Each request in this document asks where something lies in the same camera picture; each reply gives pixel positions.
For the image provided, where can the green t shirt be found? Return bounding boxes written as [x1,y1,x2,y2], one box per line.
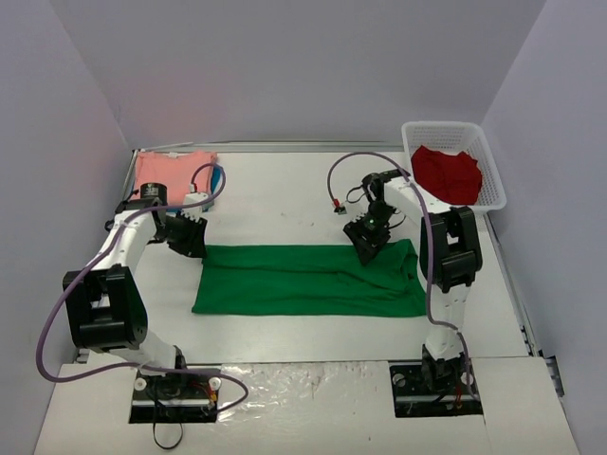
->
[192,240,426,319]

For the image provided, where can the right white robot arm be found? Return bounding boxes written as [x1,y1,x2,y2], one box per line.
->
[343,170,483,391]

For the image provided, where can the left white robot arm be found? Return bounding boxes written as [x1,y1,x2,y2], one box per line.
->
[63,183,211,396]

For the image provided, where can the pink folded t shirt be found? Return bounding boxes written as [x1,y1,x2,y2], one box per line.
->
[133,150,217,205]

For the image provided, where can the blue folded t shirt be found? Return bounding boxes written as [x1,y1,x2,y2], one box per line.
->
[210,163,224,196]

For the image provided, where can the red t shirt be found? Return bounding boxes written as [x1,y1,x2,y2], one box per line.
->
[412,146,483,206]

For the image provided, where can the white plastic basket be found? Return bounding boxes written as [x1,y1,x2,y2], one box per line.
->
[401,120,506,215]

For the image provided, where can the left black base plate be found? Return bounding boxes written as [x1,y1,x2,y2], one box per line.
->
[129,368,222,424]

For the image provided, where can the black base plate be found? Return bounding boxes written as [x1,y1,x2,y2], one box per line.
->
[129,368,222,424]
[389,361,484,419]

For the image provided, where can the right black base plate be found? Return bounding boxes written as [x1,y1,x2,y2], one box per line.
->
[389,361,484,419]

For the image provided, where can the thin black cable loop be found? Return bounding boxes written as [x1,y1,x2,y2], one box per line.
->
[151,419,185,450]

